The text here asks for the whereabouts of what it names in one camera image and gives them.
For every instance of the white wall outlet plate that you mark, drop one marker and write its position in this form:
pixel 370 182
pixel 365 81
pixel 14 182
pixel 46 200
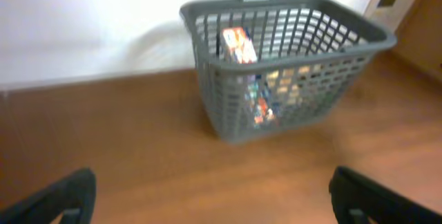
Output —
pixel 387 12

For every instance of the grey plastic basket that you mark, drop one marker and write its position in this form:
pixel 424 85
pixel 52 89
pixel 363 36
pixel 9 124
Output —
pixel 266 66

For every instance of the Kleenex tissue multipack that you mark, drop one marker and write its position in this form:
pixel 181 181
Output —
pixel 239 49

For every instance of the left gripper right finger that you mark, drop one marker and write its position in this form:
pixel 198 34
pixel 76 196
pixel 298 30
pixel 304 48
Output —
pixel 355 198

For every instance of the beige snack bag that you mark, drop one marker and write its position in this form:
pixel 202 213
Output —
pixel 301 84

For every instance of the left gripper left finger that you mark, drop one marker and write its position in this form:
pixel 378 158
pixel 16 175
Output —
pixel 72 197

